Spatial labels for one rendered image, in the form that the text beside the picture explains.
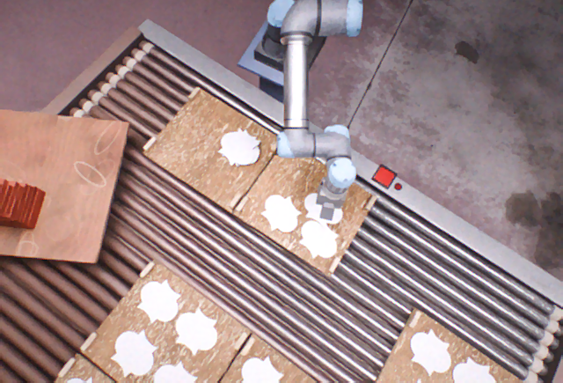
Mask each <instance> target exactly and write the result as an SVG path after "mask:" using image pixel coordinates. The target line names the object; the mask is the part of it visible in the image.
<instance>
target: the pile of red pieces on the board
mask: <svg viewBox="0 0 563 383"><path fill-rule="evenodd" d="M44 195H45V192H44V191H43V190H41V189H39V188H37V187H36V186H28V185H27V184H25V183H17V182H16V181H14V180H6V179H1V178H0V226H5V227H15V228H25V229H35V227H36V224H37V220H38V217H39V214H40V208H41V205H42V203H43V200H44Z"/></svg>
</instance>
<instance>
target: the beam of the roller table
mask: <svg viewBox="0 0 563 383"><path fill-rule="evenodd" d="M137 29H138V30H139V31H142V32H143V34H144V37H145V40H146V42H148V43H150V44H151V45H153V46H155V47H156V48H157V49H159V50H161V51H162V52H164V53H165V54H167V56H170V57H171V58H172V59H173V60H175V61H177V62H178V63H180V64H183V65H184V66H186V67H187V68H188V69H189V70H191V71H192V72H193V73H196V74H197V75H199V76H200V77H202V78H204V79H205V80H207V81H209V82H210V83H212V85H214V86H215V87H217V88H218V89H220V90H221V91H223V92H226V93H228V94H229V95H230V96H231V97H233V98H234V99H235V100H236V101H239V102H240V103H242V104H244V105H245V106H247V107H249V108H250V109H252V110H253V111H255V112H256V114H259V115H260V116H262V117H263V118H265V119H267V120H269V121H270V122H272V123H273V124H275V125H276V126H278V128H279V129H282V130H284V105H283V104H282V103H281V102H278V101H277V100H275V99H273V97H271V96H270V95H268V94H267V93H264V92H263V91H261V90H260V89H258V88H257V87H255V86H253V85H250V83H249V82H247V81H246V80H244V79H243V78H241V77H240V76H237V75H236V74H234V73H232V72H231V71H229V69H227V68H226V67H224V66H222V65H221V64H219V63H217V62H216V61H214V60H212V59H211V58H208V57H207V56H206V55H205V54H203V53H202V52H201V51H199V50H198V49H196V48H193V47H192V46H190V45H188V44H187V43H185V41H183V40H182V39H180V38H178V37H177V36H175V35H174V34H172V33H170V32H167V31H166V30H165V29H164V28H162V26H160V25H158V24H157V23H155V22H153V21H151V20H150V19H148V18H147V19H146V20H145V21H144V22H143V23H142V24H141V25H140V26H138V28H137ZM308 130H309V131H310V133H325V131H324V130H322V129H320V128H319V127H318V126H317V125H315V124H314V123H312V122H310V121H309V128H308ZM350 153H352V160H353V163H354V164H355V167H356V176H355V177H356V178H357V179H359V180H361V181H363V182H365V183H367V185H368V186H370V187H371V188H373V189H375V190H376V191H377V192H380V193H381V194H383V195H385V196H386V197H388V199H389V200H391V201H394V202H395V203H396V204H398V205H399V206H401V207H402V208H404V209H405V210H408V211H410V213H412V214H413V215H415V216H416V217H417V218H420V219H421V220H423V221H424V222H426V223H428V224H429V225H431V227H434V228H435V229H436V230H437V231H439V232H441V233H443V234H444V235H446V236H448V237H450V238H451V239H452V240H453V241H455V242H456V243H457V244H459V245H461V246H463V247H465V248H466V249H468V250H469V251H471V252H472V254H475V255H477V256H478V257H479V258H481V259H482V260H484V261H487V262H488V263H490V264H491V265H493V266H494V267H495V268H496V269H498V270H500V271H501V272H503V273H504V274H506V275H507V276H510V277H511V278H514V279H515V281H517V282H518V283H519V284H521V285H522V286H524V287H527V288H528V289H530V290H531V291H533V293H535V294H536V295H538V296H539V297H541V298H543V299H545V300H546V301H548V302H549V303H551V304H553V305H556V306H557V307H558V308H559V309H561V310H562V312H563V283H562V282H561V281H560V280H558V279H556V277H555V276H552V275H550V274H549V273H547V272H545V271H544V270H542V269H541V268H539V267H537V266H535V264H534V263H532V262H531V261H529V260H526V259H524V258H523V257H522V256H521V255H519V254H517V253H515V251H513V250H511V249H510V248H508V247H506V246H504V245H503V244H501V243H500V242H498V241H497V240H495V239H494V238H493V237H491V236H490V235H488V234H486V233H484V232H482V231H481V230H480V229H478V228H477V227H475V226H472V224H470V223H469V222H467V221H466V220H464V219H462V218H461V217H459V216H457V215H456V214H454V213H452V212H451V210H449V209H446V208H445V207H443V206H442V205H441V204H439V203H437V202H436V201H433V200H432V199H430V197H428V196H427V195H425V194H423V193H422V192H420V191H418V190H417V189H415V188H413V187H412V186H410V185H408V183H407V182H404V181H403V180H401V179H400V178H398V177H396V179H395V180H394V182H392V183H391V186H390V187H389V189H388V190H386V189H384V188H382V187H381V186H379V185H377V183H375V182H374V181H373V180H371V178H372V176H373V175H374V173H375V171H376V170H377V168H378V167H379V165H377V164H376V163H374V162H373V161H371V160H370V159H368V158H366V157H364V156H363V155H362V154H361V153H360V152H358V151H356V150H354V149H353V148H350ZM397 182H399V183H400V185H401V186H402V189H401V190H399V191H398V190H396V189H395V187H394V186H395V183H397Z"/></svg>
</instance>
